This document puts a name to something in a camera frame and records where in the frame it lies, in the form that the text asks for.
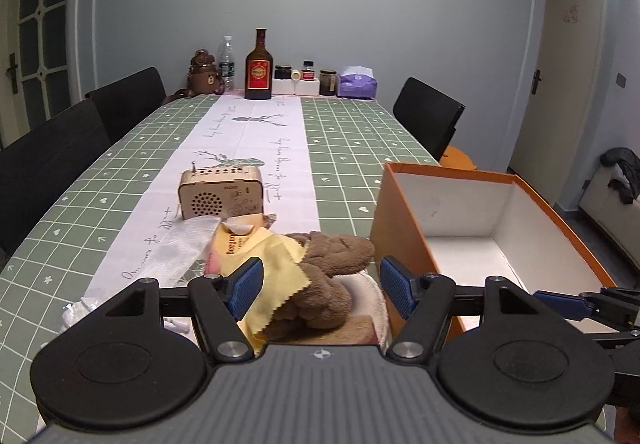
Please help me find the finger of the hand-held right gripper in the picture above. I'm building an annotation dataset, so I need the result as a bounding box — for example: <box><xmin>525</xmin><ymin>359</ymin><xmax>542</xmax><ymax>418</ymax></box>
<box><xmin>532</xmin><ymin>287</ymin><xmax>635</xmax><ymax>331</ymax></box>

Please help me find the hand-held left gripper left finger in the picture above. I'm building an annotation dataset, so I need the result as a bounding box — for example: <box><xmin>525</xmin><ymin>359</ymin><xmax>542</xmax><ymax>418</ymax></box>
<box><xmin>102</xmin><ymin>257</ymin><xmax>266</xmax><ymax>364</ymax></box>

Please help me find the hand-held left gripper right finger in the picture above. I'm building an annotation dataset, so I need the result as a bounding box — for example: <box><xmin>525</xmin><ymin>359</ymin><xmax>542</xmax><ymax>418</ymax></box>
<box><xmin>379</xmin><ymin>255</ymin><xmax>546</xmax><ymax>362</ymax></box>

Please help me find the pink towel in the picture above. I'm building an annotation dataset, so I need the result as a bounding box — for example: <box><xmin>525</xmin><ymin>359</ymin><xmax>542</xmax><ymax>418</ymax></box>
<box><xmin>340</xmin><ymin>271</ymin><xmax>396</xmax><ymax>350</ymax></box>

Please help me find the yellow cleaning cloth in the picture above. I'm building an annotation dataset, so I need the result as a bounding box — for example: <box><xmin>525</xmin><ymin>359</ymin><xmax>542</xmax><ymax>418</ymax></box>
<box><xmin>202</xmin><ymin>221</ymin><xmax>308</xmax><ymax>350</ymax></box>

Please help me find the orange cardboard box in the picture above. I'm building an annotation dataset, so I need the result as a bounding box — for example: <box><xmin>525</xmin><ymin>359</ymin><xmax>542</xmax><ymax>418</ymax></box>
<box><xmin>369</xmin><ymin>162</ymin><xmax>618</xmax><ymax>342</ymax></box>

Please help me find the brown fluffy cloth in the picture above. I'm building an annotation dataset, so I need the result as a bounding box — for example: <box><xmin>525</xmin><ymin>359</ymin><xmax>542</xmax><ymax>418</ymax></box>
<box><xmin>260</xmin><ymin>231</ymin><xmax>376</xmax><ymax>342</ymax></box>

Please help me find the white plastic wrap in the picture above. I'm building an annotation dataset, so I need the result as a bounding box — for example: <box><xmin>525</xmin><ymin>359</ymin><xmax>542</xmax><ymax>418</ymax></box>
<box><xmin>60</xmin><ymin>215</ymin><xmax>223</xmax><ymax>325</ymax></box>

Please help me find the cream sofa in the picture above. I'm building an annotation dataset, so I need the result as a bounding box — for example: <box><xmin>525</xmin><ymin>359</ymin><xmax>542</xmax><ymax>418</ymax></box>
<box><xmin>577</xmin><ymin>164</ymin><xmax>640</xmax><ymax>265</ymax></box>

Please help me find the wooden radio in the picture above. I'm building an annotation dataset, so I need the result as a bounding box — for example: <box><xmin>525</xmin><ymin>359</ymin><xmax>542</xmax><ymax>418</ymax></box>
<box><xmin>179</xmin><ymin>161</ymin><xmax>264</xmax><ymax>222</ymax></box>

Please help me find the orange plastic stool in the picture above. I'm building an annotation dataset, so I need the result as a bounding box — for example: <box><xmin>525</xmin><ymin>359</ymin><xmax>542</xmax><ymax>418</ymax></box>
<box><xmin>442</xmin><ymin>145</ymin><xmax>478</xmax><ymax>171</ymax></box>

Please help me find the white printed table runner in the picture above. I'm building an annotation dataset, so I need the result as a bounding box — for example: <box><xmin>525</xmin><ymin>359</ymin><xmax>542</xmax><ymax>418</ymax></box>
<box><xmin>82</xmin><ymin>94</ymin><xmax>321</xmax><ymax>310</ymax></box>

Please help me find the dark jacket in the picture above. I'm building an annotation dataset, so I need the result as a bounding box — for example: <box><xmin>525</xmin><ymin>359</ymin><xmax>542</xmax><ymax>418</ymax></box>
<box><xmin>600</xmin><ymin>147</ymin><xmax>640</xmax><ymax>206</ymax></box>

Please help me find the black chair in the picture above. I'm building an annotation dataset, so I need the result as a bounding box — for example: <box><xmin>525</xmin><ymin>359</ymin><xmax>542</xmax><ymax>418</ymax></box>
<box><xmin>393</xmin><ymin>77</ymin><xmax>466</xmax><ymax>162</ymax></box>
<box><xmin>85</xmin><ymin>67</ymin><xmax>167</xmax><ymax>145</ymax></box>
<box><xmin>0</xmin><ymin>98</ymin><xmax>112</xmax><ymax>257</ymax></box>

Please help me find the white box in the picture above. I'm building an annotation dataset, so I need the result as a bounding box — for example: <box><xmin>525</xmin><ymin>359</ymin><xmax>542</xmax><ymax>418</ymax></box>
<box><xmin>272</xmin><ymin>78</ymin><xmax>320</xmax><ymax>98</ymax></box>

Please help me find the purple tissue pack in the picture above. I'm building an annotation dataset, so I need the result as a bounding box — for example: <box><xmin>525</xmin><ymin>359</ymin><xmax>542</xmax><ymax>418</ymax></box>
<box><xmin>336</xmin><ymin>66</ymin><xmax>379</xmax><ymax>100</ymax></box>

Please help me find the brown liquor bottle red label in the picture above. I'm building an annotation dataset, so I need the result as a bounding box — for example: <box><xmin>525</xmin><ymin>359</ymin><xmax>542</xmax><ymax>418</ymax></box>
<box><xmin>244</xmin><ymin>28</ymin><xmax>273</xmax><ymax>101</ymax></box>

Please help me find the brown bear-shaped bottle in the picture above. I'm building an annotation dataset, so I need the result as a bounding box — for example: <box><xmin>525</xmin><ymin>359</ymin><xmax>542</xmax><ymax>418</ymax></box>
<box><xmin>187</xmin><ymin>49</ymin><xmax>224</xmax><ymax>98</ymax></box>

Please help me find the clear water bottle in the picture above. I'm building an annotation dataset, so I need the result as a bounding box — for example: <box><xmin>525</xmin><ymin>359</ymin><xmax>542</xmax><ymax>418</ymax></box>
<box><xmin>218</xmin><ymin>35</ymin><xmax>236</xmax><ymax>95</ymax></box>

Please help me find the cream door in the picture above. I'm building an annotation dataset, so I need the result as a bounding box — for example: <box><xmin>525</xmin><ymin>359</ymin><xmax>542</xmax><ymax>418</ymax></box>
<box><xmin>507</xmin><ymin>0</ymin><xmax>608</xmax><ymax>175</ymax></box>

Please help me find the glass panel door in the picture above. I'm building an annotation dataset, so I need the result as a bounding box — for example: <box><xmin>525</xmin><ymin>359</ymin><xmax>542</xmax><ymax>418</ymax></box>
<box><xmin>0</xmin><ymin>0</ymin><xmax>81</xmax><ymax>145</ymax></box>

